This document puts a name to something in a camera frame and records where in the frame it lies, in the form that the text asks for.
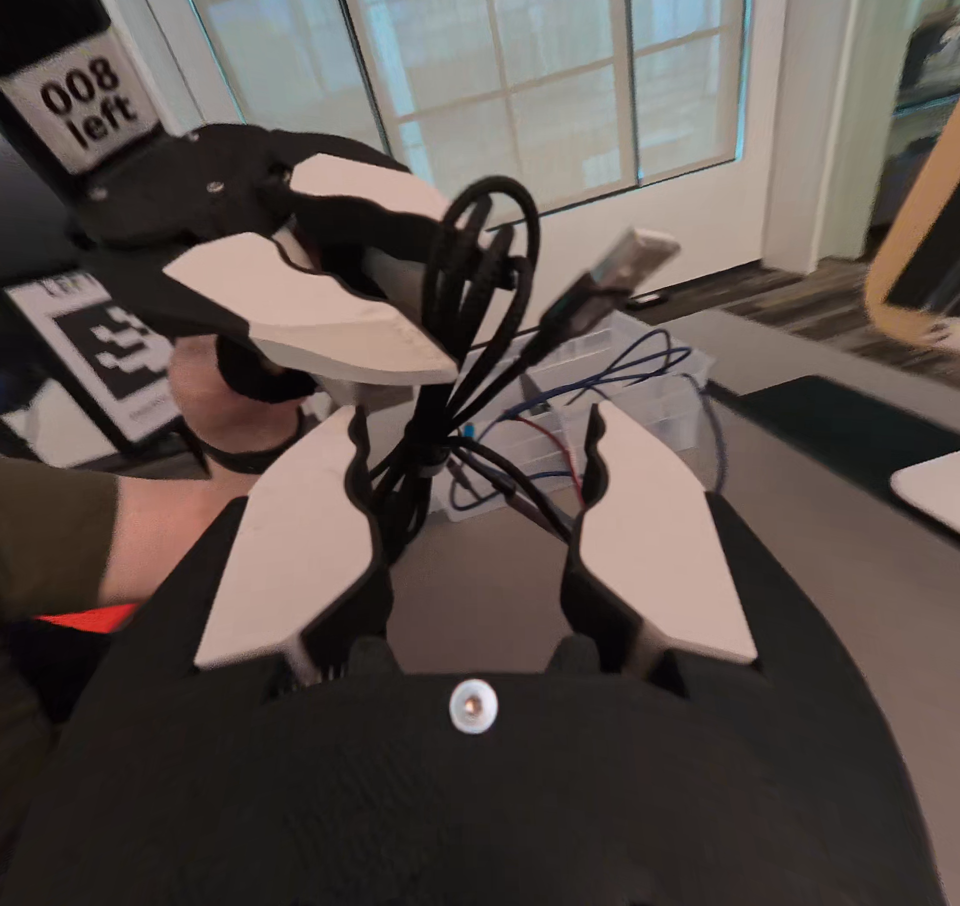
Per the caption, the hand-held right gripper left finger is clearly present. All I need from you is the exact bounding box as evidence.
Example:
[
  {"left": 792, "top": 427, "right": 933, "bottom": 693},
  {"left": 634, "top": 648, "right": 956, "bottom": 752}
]
[{"left": 193, "top": 405, "right": 395, "bottom": 681}]

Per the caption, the large paned window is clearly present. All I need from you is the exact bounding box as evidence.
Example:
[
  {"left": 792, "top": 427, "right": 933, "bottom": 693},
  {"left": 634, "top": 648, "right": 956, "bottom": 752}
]
[{"left": 165, "top": 0, "right": 755, "bottom": 219}]

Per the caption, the person's left forearm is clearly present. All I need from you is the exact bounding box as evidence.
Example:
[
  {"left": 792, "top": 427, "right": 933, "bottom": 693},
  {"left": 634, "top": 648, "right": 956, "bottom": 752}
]
[{"left": 97, "top": 464, "right": 260, "bottom": 607}]

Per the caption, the black framed marker sign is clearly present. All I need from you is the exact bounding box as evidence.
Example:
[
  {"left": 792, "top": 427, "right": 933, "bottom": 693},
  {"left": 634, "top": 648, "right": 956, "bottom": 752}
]
[{"left": 0, "top": 272, "right": 190, "bottom": 451}]

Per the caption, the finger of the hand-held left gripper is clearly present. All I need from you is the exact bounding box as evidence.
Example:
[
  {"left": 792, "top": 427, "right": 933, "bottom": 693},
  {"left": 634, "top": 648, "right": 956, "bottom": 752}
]
[
  {"left": 285, "top": 152, "right": 453, "bottom": 256},
  {"left": 162, "top": 231, "right": 462, "bottom": 386}
]

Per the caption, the clear plastic bin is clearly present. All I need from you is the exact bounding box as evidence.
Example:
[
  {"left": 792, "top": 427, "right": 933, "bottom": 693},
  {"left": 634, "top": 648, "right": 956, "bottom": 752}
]
[{"left": 442, "top": 310, "right": 715, "bottom": 522}]

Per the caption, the black cable with strap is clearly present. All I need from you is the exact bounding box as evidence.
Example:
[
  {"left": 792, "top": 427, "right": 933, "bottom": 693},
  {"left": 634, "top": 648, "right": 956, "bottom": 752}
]
[{"left": 367, "top": 175, "right": 681, "bottom": 571}]

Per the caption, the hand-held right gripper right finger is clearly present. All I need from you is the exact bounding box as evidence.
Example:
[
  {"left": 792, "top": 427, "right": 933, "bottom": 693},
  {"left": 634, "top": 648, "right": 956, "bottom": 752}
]
[{"left": 562, "top": 401, "right": 759, "bottom": 681}]

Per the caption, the white screen stand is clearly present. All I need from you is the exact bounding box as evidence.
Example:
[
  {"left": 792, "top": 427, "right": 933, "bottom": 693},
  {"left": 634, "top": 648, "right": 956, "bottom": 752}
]
[{"left": 891, "top": 452, "right": 960, "bottom": 536}]

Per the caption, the thin blue cable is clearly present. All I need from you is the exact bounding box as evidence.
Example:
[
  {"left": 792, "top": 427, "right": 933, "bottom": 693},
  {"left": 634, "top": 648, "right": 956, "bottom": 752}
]
[{"left": 448, "top": 329, "right": 727, "bottom": 515}]

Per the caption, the person's left hand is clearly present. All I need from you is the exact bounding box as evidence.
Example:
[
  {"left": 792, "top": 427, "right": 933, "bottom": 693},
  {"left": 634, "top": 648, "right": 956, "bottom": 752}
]
[{"left": 168, "top": 336, "right": 333, "bottom": 474}]

